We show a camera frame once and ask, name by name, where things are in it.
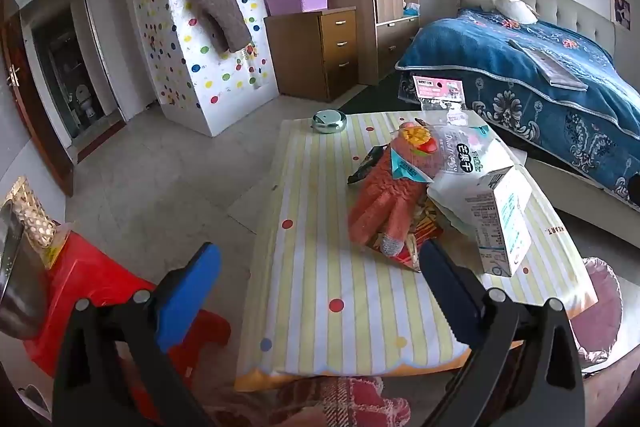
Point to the white polka dot cabinet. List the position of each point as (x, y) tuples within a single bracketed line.
[(165, 47)]

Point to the red plaid clothing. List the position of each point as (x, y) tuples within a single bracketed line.
[(320, 404)]

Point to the red snack bag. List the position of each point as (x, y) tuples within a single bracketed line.
[(425, 229)]

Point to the folded grey cloth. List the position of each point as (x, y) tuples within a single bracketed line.
[(555, 64)]

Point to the dark snack wrapper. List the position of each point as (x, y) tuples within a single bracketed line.
[(365, 167)]

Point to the brown door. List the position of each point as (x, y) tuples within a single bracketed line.
[(30, 117)]

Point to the dark floor mat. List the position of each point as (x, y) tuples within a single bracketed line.
[(380, 94)]

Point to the red plastic stool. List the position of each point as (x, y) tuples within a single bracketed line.
[(85, 272)]

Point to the beige upholstered bed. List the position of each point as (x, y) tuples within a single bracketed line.
[(550, 7)]

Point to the clear packet with pink header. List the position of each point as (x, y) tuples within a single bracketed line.
[(440, 89)]

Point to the gold patterned bag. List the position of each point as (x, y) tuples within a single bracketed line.
[(20, 287), (32, 217)]

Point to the white toilet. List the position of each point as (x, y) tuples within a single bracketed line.
[(86, 104)]

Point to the wooden drawer cabinet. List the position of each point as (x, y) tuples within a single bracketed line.
[(310, 57)]

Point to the knitted glove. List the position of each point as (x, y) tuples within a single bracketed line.
[(385, 197)]

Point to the white dried fruit bag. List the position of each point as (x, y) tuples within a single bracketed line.
[(460, 172)]

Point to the small wall picture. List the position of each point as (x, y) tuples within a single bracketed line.
[(621, 9)]

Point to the striped dotted table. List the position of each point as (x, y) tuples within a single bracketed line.
[(310, 287)]

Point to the blue floral blanket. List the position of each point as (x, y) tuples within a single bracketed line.
[(475, 52)]

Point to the white milk carton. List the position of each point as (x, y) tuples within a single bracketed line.
[(495, 227)]

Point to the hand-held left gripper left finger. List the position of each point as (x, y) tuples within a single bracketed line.
[(190, 292)]

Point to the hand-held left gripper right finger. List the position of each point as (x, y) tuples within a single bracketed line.
[(445, 282)]

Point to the round metal tin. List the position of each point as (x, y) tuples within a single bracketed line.
[(329, 123)]

